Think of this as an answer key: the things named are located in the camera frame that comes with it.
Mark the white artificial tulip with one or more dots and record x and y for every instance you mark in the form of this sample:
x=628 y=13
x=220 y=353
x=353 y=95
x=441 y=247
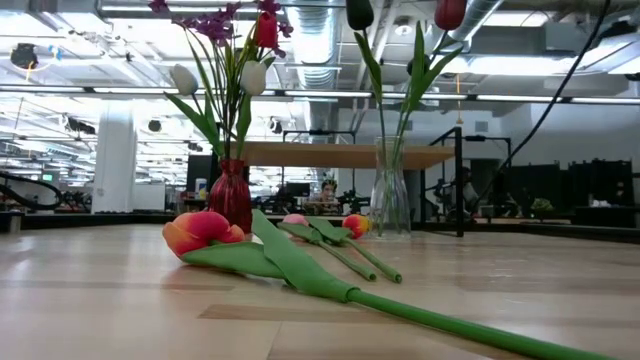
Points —
x=253 y=77
x=182 y=80

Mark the bright red artificial tulip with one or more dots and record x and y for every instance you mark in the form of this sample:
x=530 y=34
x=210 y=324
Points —
x=266 y=30

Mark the purple artificial flower bunch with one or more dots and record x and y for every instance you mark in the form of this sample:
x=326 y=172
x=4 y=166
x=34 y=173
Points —
x=215 y=27

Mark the dark red artificial tulip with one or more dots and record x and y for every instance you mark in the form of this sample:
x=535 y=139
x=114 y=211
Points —
x=450 y=12

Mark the wooden shelf black metal legs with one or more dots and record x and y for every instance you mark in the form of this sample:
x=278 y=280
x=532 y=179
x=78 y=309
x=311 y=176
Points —
x=325 y=155

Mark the person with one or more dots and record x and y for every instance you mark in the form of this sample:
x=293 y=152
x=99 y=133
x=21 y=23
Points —
x=327 y=192
x=470 y=192

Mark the pale pink artificial tulip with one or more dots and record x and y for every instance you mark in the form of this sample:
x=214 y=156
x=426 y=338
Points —
x=295 y=219

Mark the yellow red-tipped artificial tulip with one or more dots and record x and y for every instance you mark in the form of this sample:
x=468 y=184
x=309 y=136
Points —
x=356 y=225

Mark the clear glass vase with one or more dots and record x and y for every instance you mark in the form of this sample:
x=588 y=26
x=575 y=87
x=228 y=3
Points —
x=390 y=200

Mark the red ribbed glass vase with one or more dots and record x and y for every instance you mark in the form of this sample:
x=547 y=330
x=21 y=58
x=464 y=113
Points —
x=230 y=197

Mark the white blue bottle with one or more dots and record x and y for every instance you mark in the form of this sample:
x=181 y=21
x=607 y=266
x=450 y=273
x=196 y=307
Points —
x=201 y=189

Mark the black computer monitor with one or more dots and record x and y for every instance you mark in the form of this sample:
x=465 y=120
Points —
x=197 y=172

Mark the large orange artificial tulip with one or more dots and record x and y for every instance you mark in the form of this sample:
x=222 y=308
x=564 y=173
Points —
x=200 y=232

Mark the white building pillar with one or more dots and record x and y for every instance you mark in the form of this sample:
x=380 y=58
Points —
x=114 y=165

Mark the small potted plant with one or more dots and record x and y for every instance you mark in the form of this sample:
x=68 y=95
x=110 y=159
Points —
x=541 y=205

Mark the black office cabinets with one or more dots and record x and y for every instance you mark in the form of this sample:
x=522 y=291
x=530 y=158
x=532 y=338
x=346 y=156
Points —
x=600 y=182

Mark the black ceiling device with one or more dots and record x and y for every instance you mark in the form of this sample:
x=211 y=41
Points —
x=23 y=55

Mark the silver ceiling duct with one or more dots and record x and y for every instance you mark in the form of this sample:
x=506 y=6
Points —
x=312 y=45

